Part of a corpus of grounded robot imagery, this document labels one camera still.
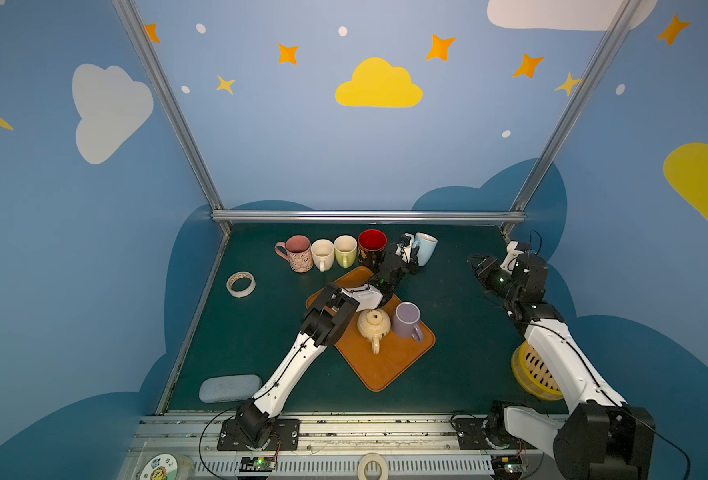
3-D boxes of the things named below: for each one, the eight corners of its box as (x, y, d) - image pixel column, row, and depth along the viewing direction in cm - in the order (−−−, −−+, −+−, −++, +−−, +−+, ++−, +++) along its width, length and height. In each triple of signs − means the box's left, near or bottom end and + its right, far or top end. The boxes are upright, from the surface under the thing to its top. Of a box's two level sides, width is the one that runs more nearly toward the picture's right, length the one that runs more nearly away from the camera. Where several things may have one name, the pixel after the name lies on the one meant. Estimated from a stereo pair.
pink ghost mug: (279, 272, 108) (273, 254, 100) (283, 253, 114) (278, 234, 105) (312, 272, 108) (308, 254, 100) (314, 253, 114) (311, 234, 105)
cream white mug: (312, 280, 107) (309, 263, 100) (315, 256, 115) (312, 239, 107) (333, 280, 107) (332, 263, 100) (335, 256, 115) (333, 239, 107)
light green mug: (344, 275, 108) (343, 258, 100) (331, 257, 113) (329, 240, 106) (363, 265, 111) (363, 248, 103) (349, 249, 116) (349, 231, 109)
